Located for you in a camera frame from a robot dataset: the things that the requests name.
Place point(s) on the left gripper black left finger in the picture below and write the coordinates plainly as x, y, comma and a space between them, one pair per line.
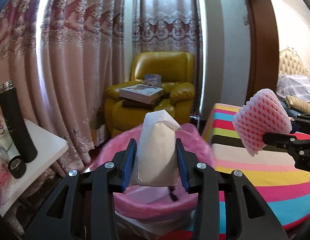
82, 205

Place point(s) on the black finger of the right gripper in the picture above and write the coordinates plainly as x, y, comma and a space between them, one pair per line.
301, 123
287, 142

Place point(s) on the pink foam fruit net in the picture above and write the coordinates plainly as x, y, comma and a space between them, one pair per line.
261, 114

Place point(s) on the white paper packet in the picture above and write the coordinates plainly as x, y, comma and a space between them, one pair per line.
156, 159

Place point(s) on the pink bag trash bin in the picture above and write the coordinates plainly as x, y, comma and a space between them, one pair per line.
141, 199

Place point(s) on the gold striped pillow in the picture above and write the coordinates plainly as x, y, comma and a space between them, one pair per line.
297, 104

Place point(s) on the grey patterned duvet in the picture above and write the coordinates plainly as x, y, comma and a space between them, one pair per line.
293, 85

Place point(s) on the colourful striped tablecloth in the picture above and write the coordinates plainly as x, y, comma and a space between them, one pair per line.
243, 197

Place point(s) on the cream tufted headboard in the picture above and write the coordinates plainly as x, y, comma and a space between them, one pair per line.
291, 64

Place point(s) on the brown wooden door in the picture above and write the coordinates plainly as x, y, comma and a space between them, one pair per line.
264, 55

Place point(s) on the clear plastic bag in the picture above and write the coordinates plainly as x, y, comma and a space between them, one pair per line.
5, 177

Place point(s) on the black thermos bottle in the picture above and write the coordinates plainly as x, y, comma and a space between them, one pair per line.
15, 123

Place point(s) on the large flat book box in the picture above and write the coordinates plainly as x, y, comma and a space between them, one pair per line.
141, 93

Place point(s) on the yellow leather armchair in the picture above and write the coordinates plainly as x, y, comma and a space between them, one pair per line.
177, 71

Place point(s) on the small blue picture box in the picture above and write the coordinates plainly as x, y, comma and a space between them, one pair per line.
154, 80

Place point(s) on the pink lace curtain left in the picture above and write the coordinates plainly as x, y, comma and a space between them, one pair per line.
61, 56

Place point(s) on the pink lace curtain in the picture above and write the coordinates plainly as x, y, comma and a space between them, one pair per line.
170, 25
61, 56

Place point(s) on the pink lace curtain right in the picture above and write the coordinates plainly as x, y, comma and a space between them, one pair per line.
170, 25

